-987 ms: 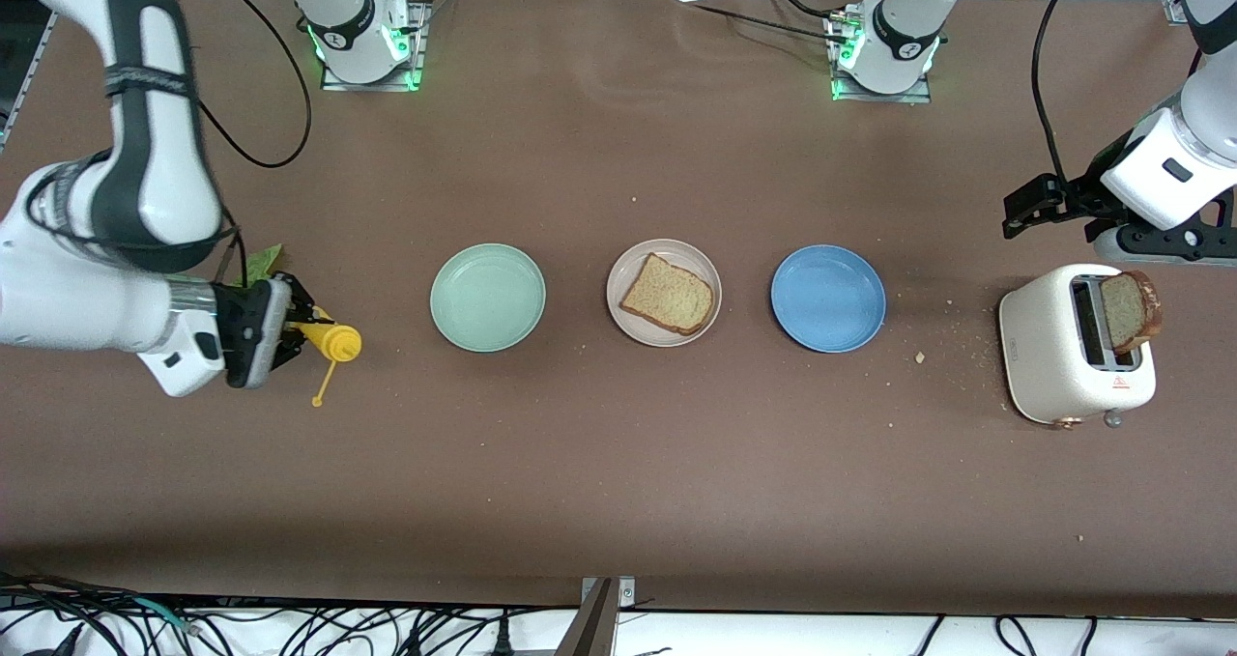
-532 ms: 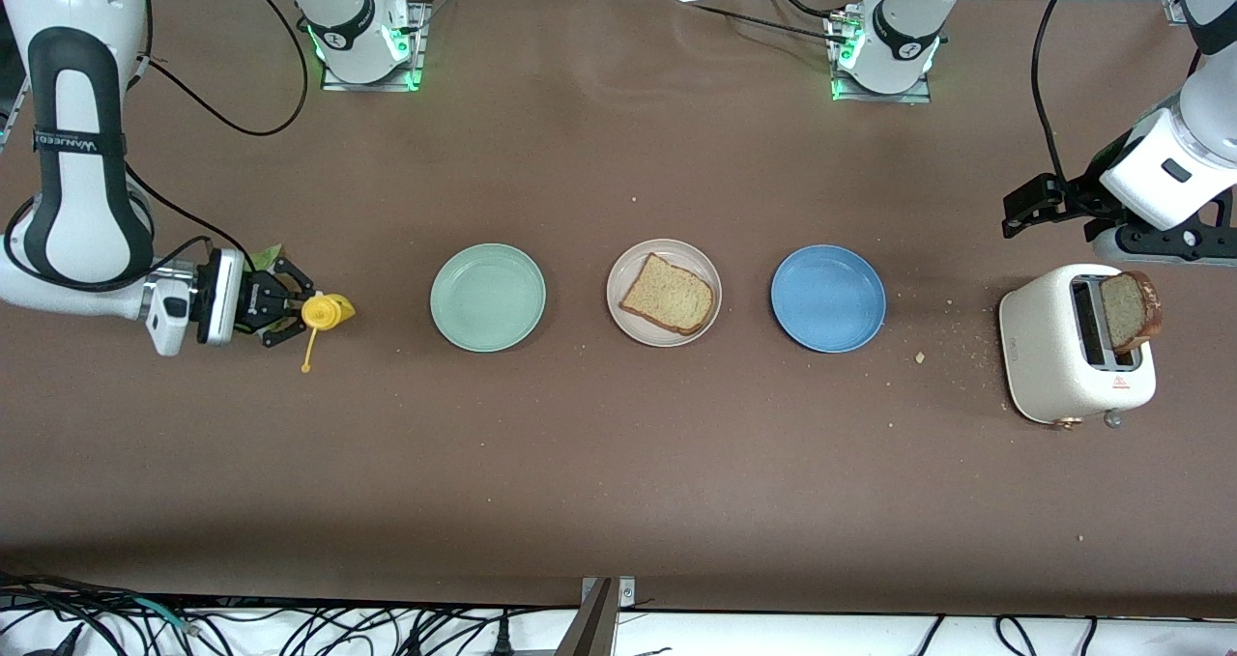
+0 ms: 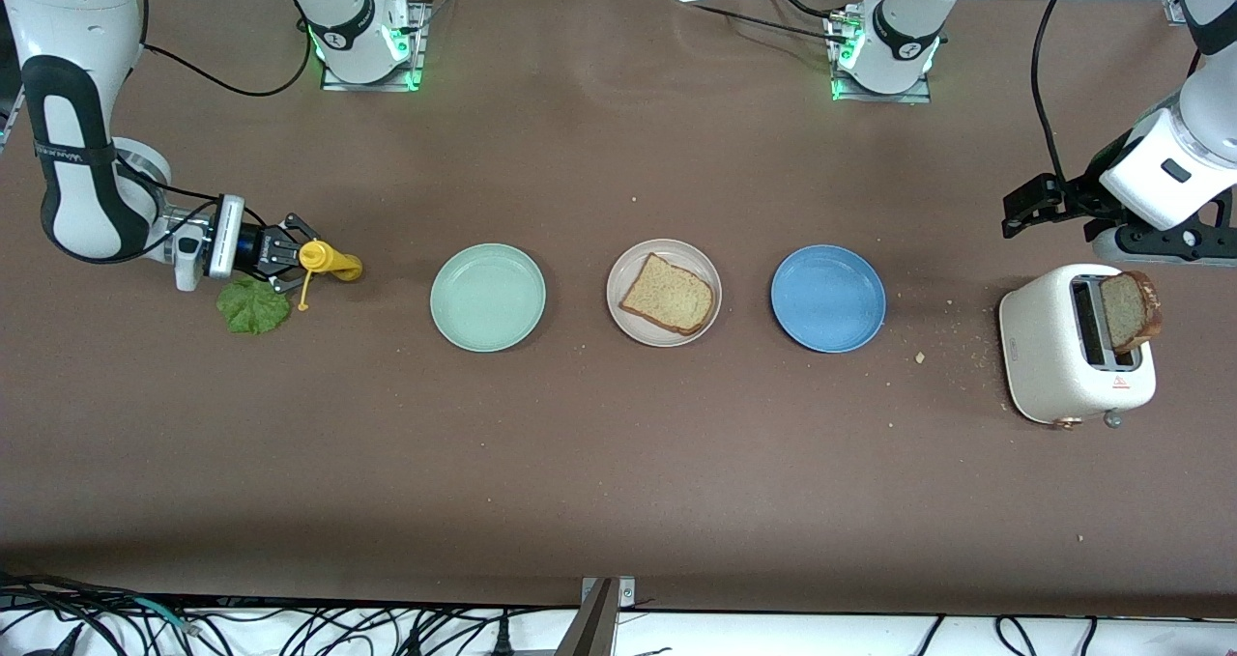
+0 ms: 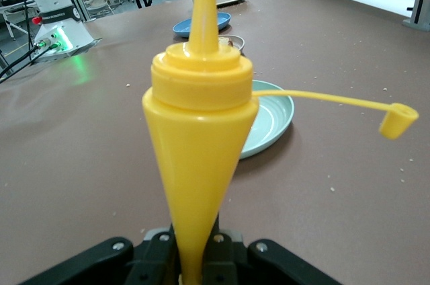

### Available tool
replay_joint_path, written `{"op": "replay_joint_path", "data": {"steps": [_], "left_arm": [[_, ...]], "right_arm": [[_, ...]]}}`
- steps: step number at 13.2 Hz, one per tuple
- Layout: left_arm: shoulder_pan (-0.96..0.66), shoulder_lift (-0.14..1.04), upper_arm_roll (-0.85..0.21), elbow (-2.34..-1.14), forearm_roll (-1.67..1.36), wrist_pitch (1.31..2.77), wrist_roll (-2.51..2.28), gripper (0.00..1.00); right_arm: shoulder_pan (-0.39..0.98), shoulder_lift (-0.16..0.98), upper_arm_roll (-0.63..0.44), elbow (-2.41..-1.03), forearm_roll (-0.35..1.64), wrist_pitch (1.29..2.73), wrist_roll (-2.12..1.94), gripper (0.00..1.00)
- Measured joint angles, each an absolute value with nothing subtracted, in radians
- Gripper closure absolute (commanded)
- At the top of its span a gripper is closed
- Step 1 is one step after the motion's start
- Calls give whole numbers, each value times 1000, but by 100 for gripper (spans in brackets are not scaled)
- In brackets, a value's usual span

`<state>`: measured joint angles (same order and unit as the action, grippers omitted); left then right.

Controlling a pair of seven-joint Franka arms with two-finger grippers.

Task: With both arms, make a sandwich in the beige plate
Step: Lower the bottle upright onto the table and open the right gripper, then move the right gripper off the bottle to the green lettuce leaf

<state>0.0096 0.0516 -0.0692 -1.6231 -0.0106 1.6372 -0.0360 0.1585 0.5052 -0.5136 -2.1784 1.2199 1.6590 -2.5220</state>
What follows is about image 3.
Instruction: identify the green lettuce leaf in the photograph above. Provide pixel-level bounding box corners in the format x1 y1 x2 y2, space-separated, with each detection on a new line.
216 279 291 336

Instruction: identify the yellow squeeze sauce bottle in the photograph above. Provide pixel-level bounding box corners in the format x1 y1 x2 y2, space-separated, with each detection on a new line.
296 240 364 312

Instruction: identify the brown crust bread slice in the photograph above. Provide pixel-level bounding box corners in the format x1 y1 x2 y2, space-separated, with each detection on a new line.
619 253 716 337
1100 271 1164 354

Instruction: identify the mint green round plate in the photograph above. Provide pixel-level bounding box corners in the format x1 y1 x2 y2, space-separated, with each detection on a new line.
430 242 547 354

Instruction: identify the blue round plate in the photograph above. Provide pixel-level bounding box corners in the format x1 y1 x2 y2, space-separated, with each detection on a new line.
770 244 887 354

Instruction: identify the beige round plate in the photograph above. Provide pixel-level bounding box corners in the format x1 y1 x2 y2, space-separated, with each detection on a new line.
606 239 723 348

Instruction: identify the white two-slot toaster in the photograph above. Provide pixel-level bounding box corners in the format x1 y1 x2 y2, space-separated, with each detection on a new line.
998 264 1157 430

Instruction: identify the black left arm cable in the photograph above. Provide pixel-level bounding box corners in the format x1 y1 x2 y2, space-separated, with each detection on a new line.
1030 0 1095 188

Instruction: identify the long black right arm cable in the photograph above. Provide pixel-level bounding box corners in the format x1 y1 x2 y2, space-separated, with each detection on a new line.
140 0 312 99

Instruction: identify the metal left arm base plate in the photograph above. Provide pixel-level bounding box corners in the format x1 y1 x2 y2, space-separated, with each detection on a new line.
827 11 935 104

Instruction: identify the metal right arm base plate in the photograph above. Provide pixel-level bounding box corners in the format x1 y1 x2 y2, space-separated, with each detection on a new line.
321 1 428 93

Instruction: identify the black cable on table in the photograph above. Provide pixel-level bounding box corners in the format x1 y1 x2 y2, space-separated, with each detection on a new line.
667 0 861 46

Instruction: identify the teal floor cable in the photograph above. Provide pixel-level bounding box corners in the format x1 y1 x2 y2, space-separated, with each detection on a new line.
133 595 200 636

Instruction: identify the aluminium frame bracket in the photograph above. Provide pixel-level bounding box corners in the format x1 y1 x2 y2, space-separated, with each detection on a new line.
556 576 638 656

